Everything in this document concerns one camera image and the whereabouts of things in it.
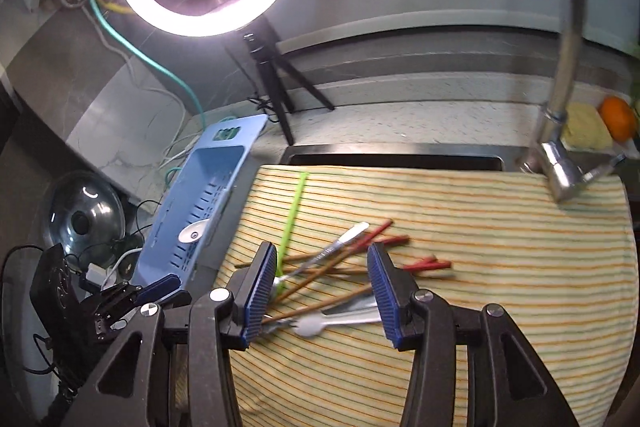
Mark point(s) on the striped yellow cloth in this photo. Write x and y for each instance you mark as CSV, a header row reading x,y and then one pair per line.
x,y
490,282

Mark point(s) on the blue plastic drainer basket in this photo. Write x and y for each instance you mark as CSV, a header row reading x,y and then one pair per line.
x,y
200,197

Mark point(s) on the steel faucet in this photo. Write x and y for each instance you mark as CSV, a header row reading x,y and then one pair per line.
x,y
567,57

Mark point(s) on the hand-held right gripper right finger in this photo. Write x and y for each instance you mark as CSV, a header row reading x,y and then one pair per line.
x,y
382,292

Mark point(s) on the embossed metal spoon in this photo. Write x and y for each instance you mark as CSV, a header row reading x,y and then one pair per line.
x,y
330,249

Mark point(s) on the white power adapter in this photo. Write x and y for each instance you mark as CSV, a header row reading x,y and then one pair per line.
x,y
100,274

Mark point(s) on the white soup spoon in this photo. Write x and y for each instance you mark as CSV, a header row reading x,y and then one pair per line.
x,y
192,233

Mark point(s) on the green plastic chopstick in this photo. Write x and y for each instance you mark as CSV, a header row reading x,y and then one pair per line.
x,y
292,219

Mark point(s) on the black tripod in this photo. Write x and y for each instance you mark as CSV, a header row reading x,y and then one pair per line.
x,y
260,57

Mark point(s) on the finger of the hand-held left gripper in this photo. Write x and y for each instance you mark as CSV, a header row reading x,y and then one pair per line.
x,y
175,298
160,284

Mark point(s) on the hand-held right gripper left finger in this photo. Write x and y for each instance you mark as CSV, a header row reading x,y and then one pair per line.
x,y
257,294

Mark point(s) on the yellow sponge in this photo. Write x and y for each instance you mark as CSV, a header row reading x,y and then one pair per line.
x,y
585,127

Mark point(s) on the orange fruit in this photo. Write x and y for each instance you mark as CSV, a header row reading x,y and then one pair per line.
x,y
617,117

